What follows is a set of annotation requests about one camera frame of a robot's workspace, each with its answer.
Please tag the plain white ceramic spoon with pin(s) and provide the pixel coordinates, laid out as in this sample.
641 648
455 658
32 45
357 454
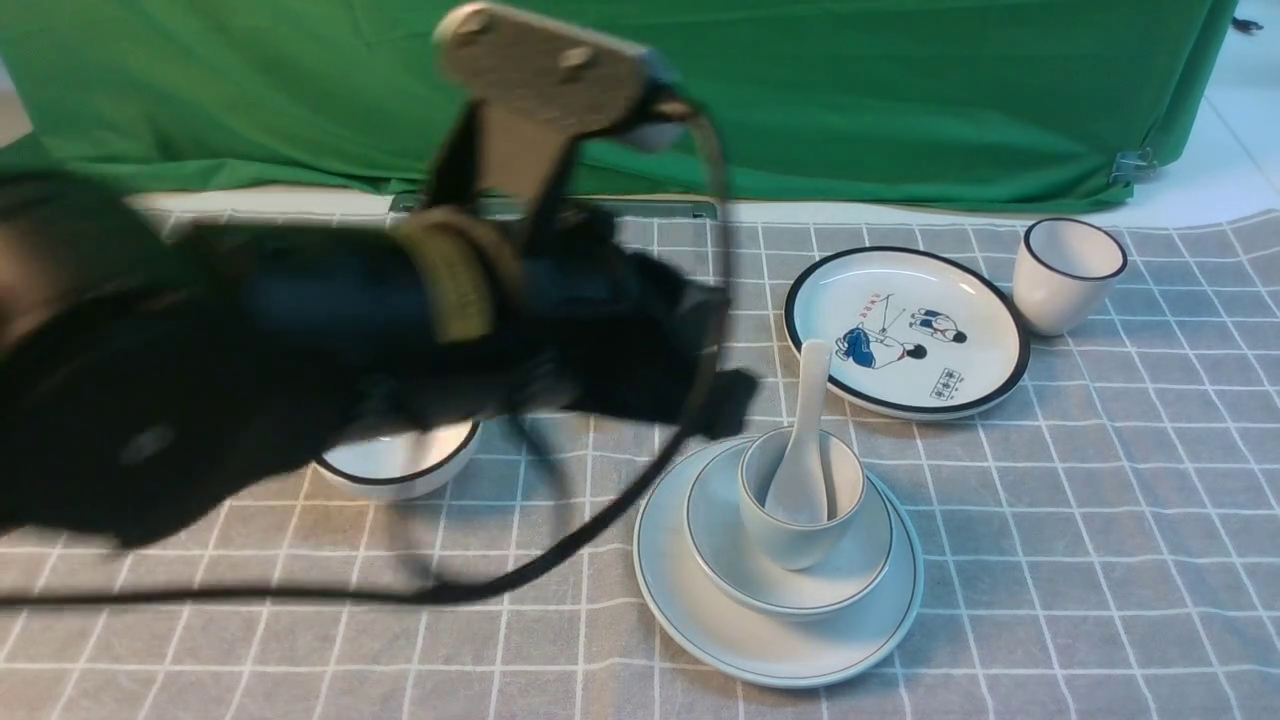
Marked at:
798 491

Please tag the white bowl black rim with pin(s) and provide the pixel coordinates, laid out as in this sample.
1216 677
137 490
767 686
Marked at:
402 467

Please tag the white cup black rim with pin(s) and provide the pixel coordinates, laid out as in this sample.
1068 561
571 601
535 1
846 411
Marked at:
1064 270

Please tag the pale blue plate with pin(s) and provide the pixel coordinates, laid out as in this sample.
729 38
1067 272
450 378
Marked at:
753 646

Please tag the metal clamp on cloth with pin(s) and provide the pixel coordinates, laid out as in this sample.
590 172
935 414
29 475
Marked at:
1134 167

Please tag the pale blue bowl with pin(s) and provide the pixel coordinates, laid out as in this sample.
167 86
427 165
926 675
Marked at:
734 563

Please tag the illustrated plate black rim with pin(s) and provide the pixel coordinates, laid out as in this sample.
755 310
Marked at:
913 335

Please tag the pale green cup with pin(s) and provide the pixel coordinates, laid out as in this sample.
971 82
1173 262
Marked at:
788 545

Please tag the green backdrop cloth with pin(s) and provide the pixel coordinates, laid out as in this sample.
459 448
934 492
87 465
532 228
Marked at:
973 105

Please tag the wrist camera mount plate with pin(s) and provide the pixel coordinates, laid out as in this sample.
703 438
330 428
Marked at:
536 87

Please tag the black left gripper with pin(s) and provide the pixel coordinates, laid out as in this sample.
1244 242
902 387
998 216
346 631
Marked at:
582 325

